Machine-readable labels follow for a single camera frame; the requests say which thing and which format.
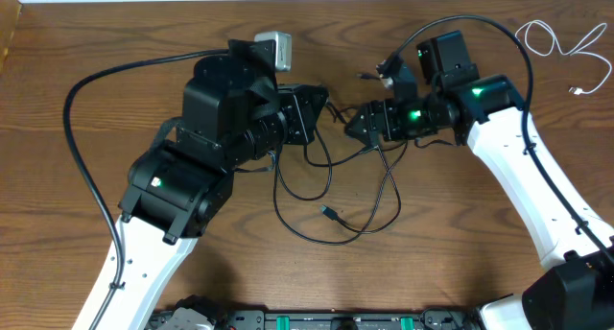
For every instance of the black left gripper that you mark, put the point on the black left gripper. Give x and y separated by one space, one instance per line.
301 117

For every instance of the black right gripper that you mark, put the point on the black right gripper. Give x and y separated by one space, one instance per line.
375 126

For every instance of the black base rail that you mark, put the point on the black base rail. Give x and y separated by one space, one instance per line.
199 312

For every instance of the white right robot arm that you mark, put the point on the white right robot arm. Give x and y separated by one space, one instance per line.
573 243

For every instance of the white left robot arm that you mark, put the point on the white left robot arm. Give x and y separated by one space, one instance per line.
233 111

